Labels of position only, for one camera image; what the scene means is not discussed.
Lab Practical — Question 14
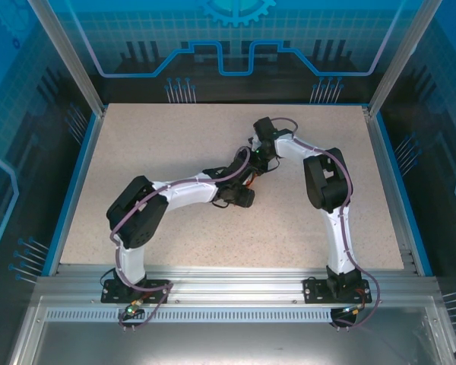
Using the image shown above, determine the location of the aluminium side rail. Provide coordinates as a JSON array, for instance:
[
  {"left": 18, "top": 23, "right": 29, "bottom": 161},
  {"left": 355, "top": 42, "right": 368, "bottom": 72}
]
[{"left": 362, "top": 106, "right": 420, "bottom": 275}]

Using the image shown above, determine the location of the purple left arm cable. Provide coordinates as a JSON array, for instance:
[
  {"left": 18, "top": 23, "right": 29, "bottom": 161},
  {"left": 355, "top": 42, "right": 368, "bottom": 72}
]
[{"left": 109, "top": 145, "right": 252, "bottom": 334}]

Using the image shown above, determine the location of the cable connector with green light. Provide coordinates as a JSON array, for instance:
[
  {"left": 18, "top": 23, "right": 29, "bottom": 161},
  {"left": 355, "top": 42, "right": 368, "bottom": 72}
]
[
  {"left": 122, "top": 299, "right": 144, "bottom": 319},
  {"left": 340, "top": 303, "right": 367, "bottom": 317}
]

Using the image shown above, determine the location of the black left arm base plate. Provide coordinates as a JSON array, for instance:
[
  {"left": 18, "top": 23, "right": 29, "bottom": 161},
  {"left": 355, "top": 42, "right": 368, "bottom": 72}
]
[{"left": 100, "top": 278, "right": 173, "bottom": 305}]

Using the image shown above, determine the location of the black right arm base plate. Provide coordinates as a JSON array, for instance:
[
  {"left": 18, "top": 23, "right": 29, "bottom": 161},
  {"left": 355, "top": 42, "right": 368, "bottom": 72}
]
[{"left": 302, "top": 276, "right": 374, "bottom": 305}]

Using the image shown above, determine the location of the slotted cable duct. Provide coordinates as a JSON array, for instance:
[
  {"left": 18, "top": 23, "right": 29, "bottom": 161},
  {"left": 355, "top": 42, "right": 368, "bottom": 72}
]
[{"left": 44, "top": 308, "right": 430, "bottom": 325}]

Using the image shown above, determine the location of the blue table edge strip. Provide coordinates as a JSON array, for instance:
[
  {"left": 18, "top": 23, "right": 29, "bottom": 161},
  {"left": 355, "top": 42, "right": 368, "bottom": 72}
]
[
  {"left": 375, "top": 112, "right": 435, "bottom": 277},
  {"left": 41, "top": 112, "right": 107, "bottom": 277}
]

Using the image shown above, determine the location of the aluminium frame post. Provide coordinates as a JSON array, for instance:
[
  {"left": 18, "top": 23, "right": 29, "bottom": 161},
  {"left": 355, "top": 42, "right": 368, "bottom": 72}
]
[
  {"left": 366, "top": 0, "right": 436, "bottom": 117},
  {"left": 26, "top": 0, "right": 108, "bottom": 117}
]

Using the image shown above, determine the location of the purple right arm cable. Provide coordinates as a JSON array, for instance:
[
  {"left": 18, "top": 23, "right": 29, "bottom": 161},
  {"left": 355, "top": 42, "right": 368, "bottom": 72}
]
[{"left": 271, "top": 116, "right": 383, "bottom": 332}]

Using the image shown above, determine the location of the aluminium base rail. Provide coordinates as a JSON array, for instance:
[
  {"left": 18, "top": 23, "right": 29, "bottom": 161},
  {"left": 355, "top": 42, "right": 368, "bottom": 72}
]
[{"left": 33, "top": 264, "right": 444, "bottom": 305}]

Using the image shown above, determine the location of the sheet metal tray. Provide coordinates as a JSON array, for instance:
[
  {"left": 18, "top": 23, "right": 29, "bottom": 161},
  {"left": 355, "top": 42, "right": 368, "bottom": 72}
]
[{"left": 5, "top": 296, "right": 456, "bottom": 365}]

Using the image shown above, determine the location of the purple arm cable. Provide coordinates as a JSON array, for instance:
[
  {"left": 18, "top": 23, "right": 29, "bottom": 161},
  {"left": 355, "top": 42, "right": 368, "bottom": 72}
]
[
  {"left": 271, "top": 116, "right": 383, "bottom": 332},
  {"left": 109, "top": 145, "right": 252, "bottom": 334}
]

